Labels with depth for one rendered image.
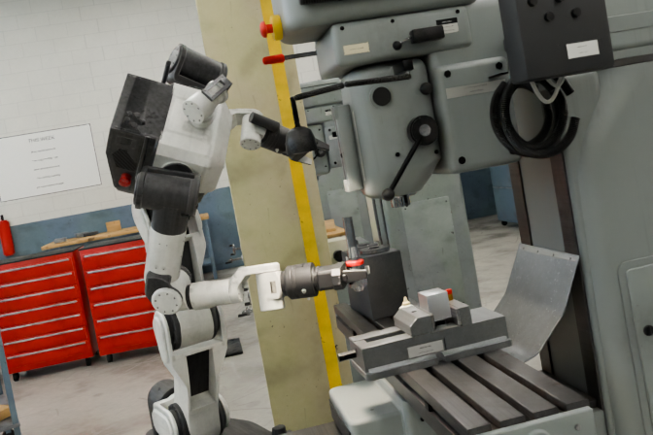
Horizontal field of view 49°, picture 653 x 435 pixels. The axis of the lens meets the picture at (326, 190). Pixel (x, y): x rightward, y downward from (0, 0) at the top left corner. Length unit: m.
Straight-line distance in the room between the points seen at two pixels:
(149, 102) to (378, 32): 0.63
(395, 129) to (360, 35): 0.23
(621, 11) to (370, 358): 1.04
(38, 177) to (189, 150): 9.15
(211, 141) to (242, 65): 1.64
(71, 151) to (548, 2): 9.68
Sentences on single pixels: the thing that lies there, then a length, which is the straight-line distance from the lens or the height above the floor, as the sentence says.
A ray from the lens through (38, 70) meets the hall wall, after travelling 11.04.
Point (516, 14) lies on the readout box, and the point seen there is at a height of 1.65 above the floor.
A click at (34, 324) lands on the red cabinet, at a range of 6.56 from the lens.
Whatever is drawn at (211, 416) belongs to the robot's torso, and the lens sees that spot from 2.36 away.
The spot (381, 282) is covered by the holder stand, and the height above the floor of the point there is 1.04.
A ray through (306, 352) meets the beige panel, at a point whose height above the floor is 0.50.
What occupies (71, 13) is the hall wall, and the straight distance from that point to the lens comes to 11.10.
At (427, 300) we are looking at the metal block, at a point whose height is 1.07.
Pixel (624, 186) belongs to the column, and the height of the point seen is 1.24.
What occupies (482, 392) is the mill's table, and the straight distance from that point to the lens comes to 1.46.
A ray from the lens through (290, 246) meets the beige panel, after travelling 3.48.
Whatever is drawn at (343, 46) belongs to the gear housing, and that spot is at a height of 1.68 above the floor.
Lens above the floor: 1.44
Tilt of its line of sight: 3 degrees down
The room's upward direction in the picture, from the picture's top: 10 degrees counter-clockwise
